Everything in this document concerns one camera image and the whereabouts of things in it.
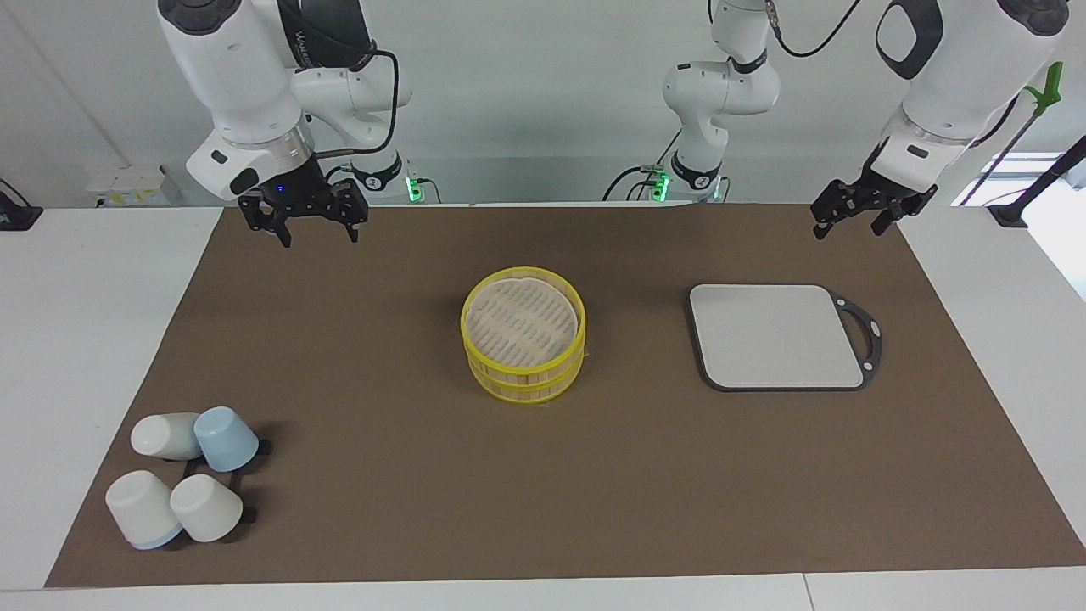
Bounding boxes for white slotted steamer lid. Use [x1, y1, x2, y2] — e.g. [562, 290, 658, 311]
[466, 281, 580, 368]

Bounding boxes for yellow bamboo steamer basket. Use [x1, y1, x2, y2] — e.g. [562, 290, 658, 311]
[461, 266, 588, 405]

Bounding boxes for white cutting board grey rim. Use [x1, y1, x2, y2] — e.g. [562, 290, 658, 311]
[689, 283, 883, 392]

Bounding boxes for brown table mat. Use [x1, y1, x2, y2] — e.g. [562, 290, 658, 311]
[44, 204, 1086, 588]

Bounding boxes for black angled stand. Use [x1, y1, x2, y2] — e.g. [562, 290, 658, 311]
[988, 134, 1086, 228]

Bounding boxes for white box yellow labels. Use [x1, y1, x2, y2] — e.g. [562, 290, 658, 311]
[84, 165, 184, 208]

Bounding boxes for pole with green tip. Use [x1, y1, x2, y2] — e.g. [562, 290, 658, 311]
[957, 61, 1065, 206]

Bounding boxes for light blue cup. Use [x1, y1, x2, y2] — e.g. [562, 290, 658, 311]
[193, 406, 260, 473]

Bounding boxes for white cup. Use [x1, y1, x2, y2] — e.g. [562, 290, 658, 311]
[170, 474, 244, 544]
[131, 412, 204, 461]
[105, 470, 184, 551]

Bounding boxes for black table clamp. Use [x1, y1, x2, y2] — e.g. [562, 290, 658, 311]
[0, 178, 44, 232]

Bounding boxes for black cup rack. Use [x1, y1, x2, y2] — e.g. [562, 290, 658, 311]
[174, 438, 272, 548]

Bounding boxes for black right base cable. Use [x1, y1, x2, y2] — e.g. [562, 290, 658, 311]
[326, 163, 443, 205]

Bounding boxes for black base cable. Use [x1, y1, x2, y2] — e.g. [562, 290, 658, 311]
[602, 127, 681, 203]
[326, 163, 443, 205]

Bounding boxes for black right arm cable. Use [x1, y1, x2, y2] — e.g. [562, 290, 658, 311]
[276, 0, 400, 162]

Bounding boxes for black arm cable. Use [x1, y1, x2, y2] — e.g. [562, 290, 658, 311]
[764, 0, 866, 60]
[276, 0, 400, 162]

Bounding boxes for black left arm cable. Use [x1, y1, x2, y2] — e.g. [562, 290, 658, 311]
[764, 0, 866, 60]

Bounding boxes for black left base cable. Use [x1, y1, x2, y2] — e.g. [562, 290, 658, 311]
[602, 127, 681, 203]

